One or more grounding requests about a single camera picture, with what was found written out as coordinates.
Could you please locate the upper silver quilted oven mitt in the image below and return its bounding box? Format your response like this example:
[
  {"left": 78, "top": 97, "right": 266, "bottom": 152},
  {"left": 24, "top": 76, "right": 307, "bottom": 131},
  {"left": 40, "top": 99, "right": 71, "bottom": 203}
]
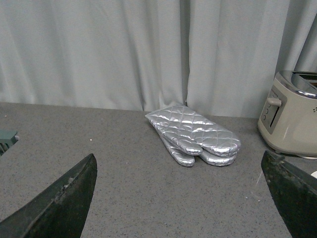
[{"left": 146, "top": 104, "right": 241, "bottom": 158}]

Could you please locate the silver quilted oven mitt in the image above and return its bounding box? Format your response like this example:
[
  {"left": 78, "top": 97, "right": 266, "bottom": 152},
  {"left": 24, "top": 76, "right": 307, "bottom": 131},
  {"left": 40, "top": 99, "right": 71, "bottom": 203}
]
[
  {"left": 146, "top": 104, "right": 241, "bottom": 158},
  {"left": 160, "top": 135, "right": 237, "bottom": 167}
]

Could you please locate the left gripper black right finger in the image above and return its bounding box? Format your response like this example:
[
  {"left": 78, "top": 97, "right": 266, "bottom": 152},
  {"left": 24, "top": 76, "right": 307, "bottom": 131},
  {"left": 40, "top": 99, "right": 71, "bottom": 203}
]
[{"left": 261, "top": 150, "right": 317, "bottom": 238}]

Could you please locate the beige two-slot toaster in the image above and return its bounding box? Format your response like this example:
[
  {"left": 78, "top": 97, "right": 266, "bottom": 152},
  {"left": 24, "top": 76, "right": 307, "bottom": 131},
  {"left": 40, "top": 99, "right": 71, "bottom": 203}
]
[{"left": 258, "top": 70, "right": 317, "bottom": 159}]

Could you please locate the grey curtain backdrop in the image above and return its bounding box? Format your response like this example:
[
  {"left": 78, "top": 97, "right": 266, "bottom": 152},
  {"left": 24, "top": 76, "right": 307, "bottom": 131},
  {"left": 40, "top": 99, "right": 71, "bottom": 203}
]
[{"left": 0, "top": 0, "right": 317, "bottom": 118}]

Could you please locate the green rack object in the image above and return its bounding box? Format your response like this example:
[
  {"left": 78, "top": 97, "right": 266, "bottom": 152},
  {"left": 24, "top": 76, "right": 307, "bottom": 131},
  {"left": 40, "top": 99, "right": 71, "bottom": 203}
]
[{"left": 0, "top": 129, "right": 19, "bottom": 156}]

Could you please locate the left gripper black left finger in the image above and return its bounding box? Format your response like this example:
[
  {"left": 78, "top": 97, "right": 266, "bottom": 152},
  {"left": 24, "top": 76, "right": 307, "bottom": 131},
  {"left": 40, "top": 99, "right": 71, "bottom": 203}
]
[{"left": 0, "top": 154, "right": 97, "bottom": 238}]

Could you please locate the lower silver quilted oven mitt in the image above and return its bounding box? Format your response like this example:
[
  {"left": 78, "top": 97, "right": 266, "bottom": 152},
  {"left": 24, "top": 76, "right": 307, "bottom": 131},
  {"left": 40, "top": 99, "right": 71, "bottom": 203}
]
[{"left": 160, "top": 135, "right": 237, "bottom": 167}]

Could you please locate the white round plate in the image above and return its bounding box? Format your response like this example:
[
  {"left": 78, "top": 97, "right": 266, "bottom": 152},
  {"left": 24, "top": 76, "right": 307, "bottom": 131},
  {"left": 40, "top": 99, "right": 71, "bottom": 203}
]
[{"left": 311, "top": 171, "right": 317, "bottom": 179}]

